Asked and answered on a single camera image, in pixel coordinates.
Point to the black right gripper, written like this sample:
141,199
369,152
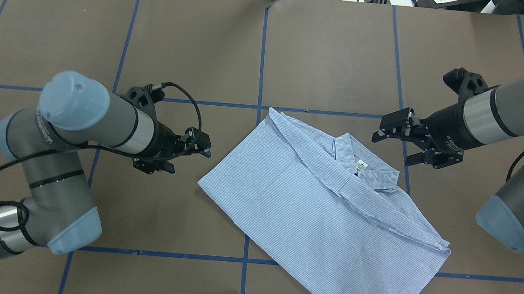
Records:
446,124

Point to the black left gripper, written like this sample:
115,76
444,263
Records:
163,140

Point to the blue striped button shirt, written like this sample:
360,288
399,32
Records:
327,210

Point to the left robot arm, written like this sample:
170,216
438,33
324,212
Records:
78,113

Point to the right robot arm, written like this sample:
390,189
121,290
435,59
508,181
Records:
482,115

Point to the black device with label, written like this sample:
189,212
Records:
455,5

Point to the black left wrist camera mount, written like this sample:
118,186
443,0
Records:
145,97

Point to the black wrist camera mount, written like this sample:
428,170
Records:
145,97
464,83

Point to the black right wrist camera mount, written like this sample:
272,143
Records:
464,83

